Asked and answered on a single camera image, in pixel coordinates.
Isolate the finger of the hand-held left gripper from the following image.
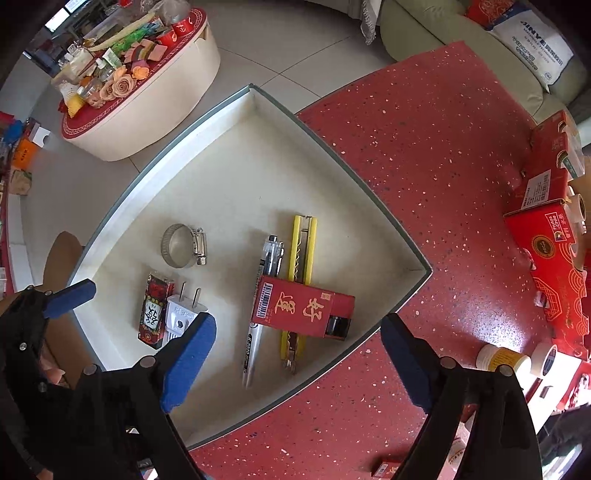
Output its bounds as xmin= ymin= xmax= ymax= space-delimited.
xmin=25 ymin=279 xmax=98 ymax=320

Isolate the yellow utility knife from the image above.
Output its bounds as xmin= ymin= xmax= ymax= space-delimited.
xmin=279 ymin=215 xmax=318 ymax=376

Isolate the beige sofa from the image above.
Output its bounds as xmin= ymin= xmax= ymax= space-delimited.
xmin=379 ymin=0 xmax=591 ymax=123

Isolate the white notched box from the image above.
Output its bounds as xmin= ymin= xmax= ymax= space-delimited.
xmin=28 ymin=122 xmax=52 ymax=148

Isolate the person's left hand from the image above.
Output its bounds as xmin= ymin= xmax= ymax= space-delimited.
xmin=39 ymin=344 xmax=70 ymax=388

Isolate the white printed bag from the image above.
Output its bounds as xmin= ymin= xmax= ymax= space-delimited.
xmin=489 ymin=0 xmax=575 ymax=86

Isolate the dark patterned small box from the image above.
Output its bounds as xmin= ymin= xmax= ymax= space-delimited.
xmin=137 ymin=272 xmax=175 ymax=350

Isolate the brown chair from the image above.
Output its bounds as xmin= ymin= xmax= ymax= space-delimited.
xmin=43 ymin=231 xmax=95 ymax=388

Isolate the white fringed throw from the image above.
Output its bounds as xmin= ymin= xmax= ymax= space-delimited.
xmin=359 ymin=0 xmax=384 ymax=46

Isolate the orange box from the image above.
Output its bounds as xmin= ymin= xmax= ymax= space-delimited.
xmin=11 ymin=138 xmax=38 ymax=171

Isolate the red printed cardboard box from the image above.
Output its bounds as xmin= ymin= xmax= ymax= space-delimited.
xmin=503 ymin=110 xmax=591 ymax=361

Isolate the white plug adapter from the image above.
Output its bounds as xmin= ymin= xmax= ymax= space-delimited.
xmin=164 ymin=281 xmax=208 ymax=344

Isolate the pile of assorted small goods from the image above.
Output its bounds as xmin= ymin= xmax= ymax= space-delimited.
xmin=51 ymin=0 xmax=195 ymax=116

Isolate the clear barrel pen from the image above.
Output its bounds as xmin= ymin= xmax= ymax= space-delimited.
xmin=241 ymin=234 xmax=284 ymax=388

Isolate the metal hose clamp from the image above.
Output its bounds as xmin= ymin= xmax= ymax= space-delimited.
xmin=161 ymin=223 xmax=208 ymax=268

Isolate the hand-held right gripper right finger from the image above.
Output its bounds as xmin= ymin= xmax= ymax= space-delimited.
xmin=381 ymin=314 xmax=543 ymax=480

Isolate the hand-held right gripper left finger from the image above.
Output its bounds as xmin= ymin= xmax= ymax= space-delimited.
xmin=69 ymin=311 xmax=218 ymax=480

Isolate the beige masking tape roll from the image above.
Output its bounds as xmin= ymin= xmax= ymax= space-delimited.
xmin=530 ymin=342 xmax=561 ymax=379

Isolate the shallow white grey-edged box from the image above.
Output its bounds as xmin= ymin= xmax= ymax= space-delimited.
xmin=67 ymin=83 xmax=432 ymax=450

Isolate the brown paper bag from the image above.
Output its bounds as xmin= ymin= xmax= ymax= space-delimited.
xmin=9 ymin=170 xmax=33 ymax=195

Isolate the red gift box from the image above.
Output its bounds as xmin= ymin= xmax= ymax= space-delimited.
xmin=464 ymin=0 xmax=515 ymax=31

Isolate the round white coffee table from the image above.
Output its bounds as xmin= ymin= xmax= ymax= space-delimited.
xmin=60 ymin=7 xmax=221 ymax=162

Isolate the white bottle with yellow label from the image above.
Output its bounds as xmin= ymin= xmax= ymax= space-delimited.
xmin=477 ymin=344 xmax=533 ymax=377

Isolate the red round table mat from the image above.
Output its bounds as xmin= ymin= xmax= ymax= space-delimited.
xmin=61 ymin=9 xmax=211 ymax=139

